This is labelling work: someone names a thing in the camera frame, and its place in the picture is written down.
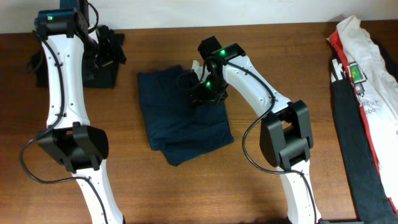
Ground folded black garment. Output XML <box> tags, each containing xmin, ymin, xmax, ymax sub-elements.
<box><xmin>25</xmin><ymin>25</ymin><xmax>127</xmax><ymax>88</ymax></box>

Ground navy blue shorts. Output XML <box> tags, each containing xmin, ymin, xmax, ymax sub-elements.
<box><xmin>137</xmin><ymin>65</ymin><xmax>234</xmax><ymax>166</ymax></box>

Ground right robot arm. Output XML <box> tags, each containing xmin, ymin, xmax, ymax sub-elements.
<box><xmin>190</xmin><ymin>36</ymin><xmax>322</xmax><ymax>223</ymax></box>

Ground right black cable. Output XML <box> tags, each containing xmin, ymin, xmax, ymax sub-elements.
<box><xmin>175</xmin><ymin>55</ymin><xmax>318</xmax><ymax>224</ymax></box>

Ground white and red shirt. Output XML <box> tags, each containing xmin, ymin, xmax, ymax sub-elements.
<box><xmin>328</xmin><ymin>16</ymin><xmax>397</xmax><ymax>212</ymax></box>

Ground dark grey garment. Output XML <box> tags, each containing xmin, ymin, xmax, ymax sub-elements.
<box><xmin>330</xmin><ymin>48</ymin><xmax>397</xmax><ymax>224</ymax></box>

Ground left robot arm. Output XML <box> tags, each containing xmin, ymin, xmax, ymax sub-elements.
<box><xmin>35</xmin><ymin>1</ymin><xmax>125</xmax><ymax>223</ymax></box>

